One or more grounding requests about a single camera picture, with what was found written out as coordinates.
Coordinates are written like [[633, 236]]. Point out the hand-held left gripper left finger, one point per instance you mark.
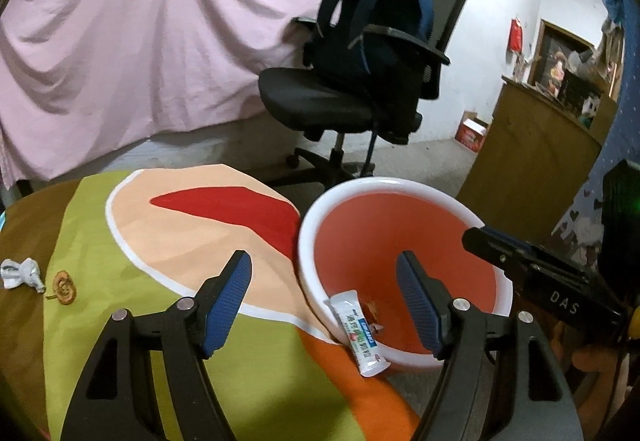
[[230, 301]]

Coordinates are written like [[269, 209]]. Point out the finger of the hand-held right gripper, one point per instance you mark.
[[492, 248]]

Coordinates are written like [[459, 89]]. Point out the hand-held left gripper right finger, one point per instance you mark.
[[419, 301]]

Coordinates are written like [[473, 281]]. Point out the small pink wrapper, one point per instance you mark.
[[375, 318]]

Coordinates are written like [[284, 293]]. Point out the white toothpaste tube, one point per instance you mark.
[[357, 328]]

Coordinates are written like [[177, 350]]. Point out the red and white plastic basin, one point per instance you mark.
[[380, 241]]

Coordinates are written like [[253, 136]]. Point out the person's right hand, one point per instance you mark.
[[597, 363]]

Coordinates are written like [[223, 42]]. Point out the heart print cloth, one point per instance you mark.
[[580, 216]]

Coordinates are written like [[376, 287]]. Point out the wooden cabinet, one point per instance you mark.
[[530, 156]]

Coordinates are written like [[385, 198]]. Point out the colourful printed blanket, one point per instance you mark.
[[125, 261]]

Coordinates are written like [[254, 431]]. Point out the red cardboard box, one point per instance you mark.
[[470, 133]]

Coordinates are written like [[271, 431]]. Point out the brown spiral scrap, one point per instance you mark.
[[63, 289]]

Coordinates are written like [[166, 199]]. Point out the framed picture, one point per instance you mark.
[[555, 61]]

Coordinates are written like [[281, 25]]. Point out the white crumpled wrapper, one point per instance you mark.
[[20, 273]]

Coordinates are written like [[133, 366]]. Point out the black office chair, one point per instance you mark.
[[310, 96]]

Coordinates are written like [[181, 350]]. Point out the dark blue backpack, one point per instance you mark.
[[370, 31]]

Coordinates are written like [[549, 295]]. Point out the pink hanging sheet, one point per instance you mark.
[[150, 31]]

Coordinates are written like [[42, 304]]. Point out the red wall hanging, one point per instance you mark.
[[515, 35]]

